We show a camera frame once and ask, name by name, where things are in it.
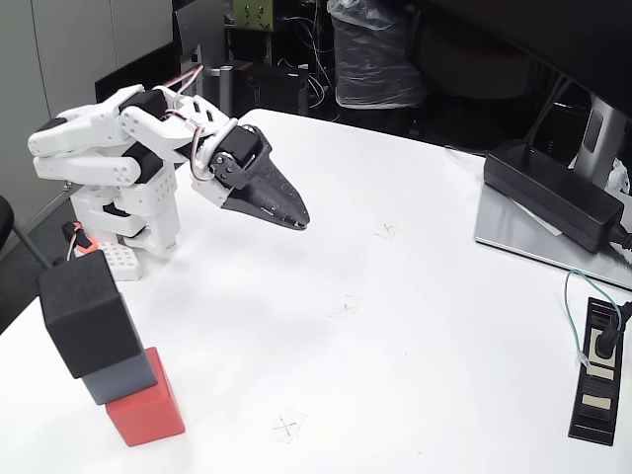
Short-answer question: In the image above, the silver monitor stand column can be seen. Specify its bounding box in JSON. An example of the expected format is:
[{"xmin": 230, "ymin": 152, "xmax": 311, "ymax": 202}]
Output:
[{"xmin": 567, "ymin": 93, "xmax": 631, "ymax": 192}]

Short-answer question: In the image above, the black chair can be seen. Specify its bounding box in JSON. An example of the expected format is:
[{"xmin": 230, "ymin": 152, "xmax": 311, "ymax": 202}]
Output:
[{"xmin": 0, "ymin": 195, "xmax": 60, "ymax": 277}]

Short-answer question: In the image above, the black monitor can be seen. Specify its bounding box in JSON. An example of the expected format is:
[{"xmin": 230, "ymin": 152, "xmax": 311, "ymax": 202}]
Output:
[{"xmin": 419, "ymin": 0, "xmax": 632, "ymax": 119}]

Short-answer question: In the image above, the black power cord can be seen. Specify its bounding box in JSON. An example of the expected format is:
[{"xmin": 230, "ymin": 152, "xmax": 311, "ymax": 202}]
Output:
[{"xmin": 607, "ymin": 222, "xmax": 632, "ymax": 258}]

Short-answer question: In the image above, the orange connector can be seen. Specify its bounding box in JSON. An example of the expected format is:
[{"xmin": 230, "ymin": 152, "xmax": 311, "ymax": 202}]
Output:
[{"xmin": 61, "ymin": 221, "xmax": 98, "ymax": 255}]

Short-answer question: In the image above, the silver post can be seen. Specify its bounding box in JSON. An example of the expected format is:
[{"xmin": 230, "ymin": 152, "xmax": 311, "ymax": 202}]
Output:
[{"xmin": 210, "ymin": 65, "xmax": 233, "ymax": 119}]

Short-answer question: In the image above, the black power adapter brick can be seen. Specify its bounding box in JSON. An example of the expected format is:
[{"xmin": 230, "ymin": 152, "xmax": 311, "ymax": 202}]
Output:
[{"xmin": 482, "ymin": 138, "xmax": 626, "ymax": 254}]

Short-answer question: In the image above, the red white servo cable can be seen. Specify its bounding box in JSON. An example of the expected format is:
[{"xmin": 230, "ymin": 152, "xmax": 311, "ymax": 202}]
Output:
[{"xmin": 157, "ymin": 65, "xmax": 221, "ymax": 182}]

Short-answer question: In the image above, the plastic wrapped black bin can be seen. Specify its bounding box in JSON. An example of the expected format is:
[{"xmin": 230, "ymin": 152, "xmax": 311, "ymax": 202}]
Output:
[{"xmin": 327, "ymin": 0, "xmax": 429, "ymax": 110}]

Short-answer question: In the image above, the white plastic bag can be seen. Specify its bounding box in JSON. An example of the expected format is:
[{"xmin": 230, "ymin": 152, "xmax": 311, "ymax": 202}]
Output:
[{"xmin": 606, "ymin": 157, "xmax": 632, "ymax": 197}]

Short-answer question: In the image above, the black power strip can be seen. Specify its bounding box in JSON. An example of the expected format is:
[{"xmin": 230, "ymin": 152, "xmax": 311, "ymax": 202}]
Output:
[{"xmin": 567, "ymin": 295, "xmax": 624, "ymax": 447}]

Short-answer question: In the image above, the black plug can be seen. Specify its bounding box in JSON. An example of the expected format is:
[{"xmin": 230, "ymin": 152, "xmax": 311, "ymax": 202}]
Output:
[{"xmin": 592, "ymin": 300, "xmax": 632, "ymax": 359}]

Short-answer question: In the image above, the black computer case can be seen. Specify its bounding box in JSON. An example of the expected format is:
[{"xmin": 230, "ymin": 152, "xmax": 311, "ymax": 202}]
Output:
[{"xmin": 231, "ymin": 61, "xmax": 310, "ymax": 118}]

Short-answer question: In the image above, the red block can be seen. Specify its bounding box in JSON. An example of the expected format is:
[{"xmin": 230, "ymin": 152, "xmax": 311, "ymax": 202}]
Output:
[{"xmin": 105, "ymin": 346, "xmax": 187, "ymax": 448}]

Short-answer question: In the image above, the grey block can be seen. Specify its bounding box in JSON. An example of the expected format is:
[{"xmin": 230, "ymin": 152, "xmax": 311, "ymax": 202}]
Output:
[{"xmin": 81, "ymin": 345, "xmax": 158, "ymax": 406}]

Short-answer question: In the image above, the silver monitor stand base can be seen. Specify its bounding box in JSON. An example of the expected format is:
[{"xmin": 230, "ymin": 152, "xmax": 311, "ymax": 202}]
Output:
[{"xmin": 474, "ymin": 185, "xmax": 632, "ymax": 291}]

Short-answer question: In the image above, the black block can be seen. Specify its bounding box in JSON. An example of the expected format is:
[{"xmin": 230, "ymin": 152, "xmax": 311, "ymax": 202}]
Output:
[{"xmin": 38, "ymin": 250, "xmax": 144, "ymax": 380}]

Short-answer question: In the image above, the green box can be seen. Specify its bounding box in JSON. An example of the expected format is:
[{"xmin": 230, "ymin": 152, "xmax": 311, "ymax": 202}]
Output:
[{"xmin": 232, "ymin": 0, "xmax": 274, "ymax": 32}]

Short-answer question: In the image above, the green cable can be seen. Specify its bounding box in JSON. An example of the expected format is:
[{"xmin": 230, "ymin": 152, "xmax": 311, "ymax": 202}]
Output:
[{"xmin": 562, "ymin": 269, "xmax": 623, "ymax": 366}]

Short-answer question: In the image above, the white perforated table clamp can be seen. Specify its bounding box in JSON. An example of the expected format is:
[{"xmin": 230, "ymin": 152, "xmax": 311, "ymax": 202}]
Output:
[{"xmin": 98, "ymin": 240, "xmax": 145, "ymax": 282}]

